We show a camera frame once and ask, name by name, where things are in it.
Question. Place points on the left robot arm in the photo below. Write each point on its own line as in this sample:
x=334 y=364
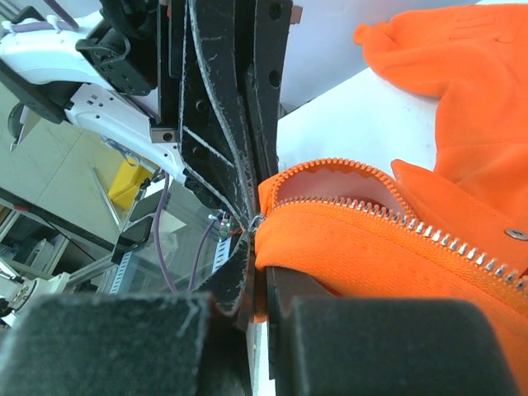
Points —
x=83 y=71

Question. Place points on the yellow box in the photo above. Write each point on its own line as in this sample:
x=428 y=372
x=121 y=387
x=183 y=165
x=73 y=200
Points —
x=126 y=183

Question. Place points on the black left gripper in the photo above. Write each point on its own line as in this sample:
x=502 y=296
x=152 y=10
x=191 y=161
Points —
x=228 y=58

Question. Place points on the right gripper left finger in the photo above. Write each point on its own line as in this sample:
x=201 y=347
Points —
x=137 y=344

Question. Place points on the slotted cable duct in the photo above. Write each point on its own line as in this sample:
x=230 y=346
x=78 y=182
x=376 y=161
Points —
x=222 y=253

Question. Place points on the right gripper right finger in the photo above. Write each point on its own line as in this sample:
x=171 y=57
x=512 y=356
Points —
x=324 y=345

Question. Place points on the orange zip jacket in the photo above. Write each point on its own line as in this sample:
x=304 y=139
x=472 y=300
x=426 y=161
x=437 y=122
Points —
x=456 y=231

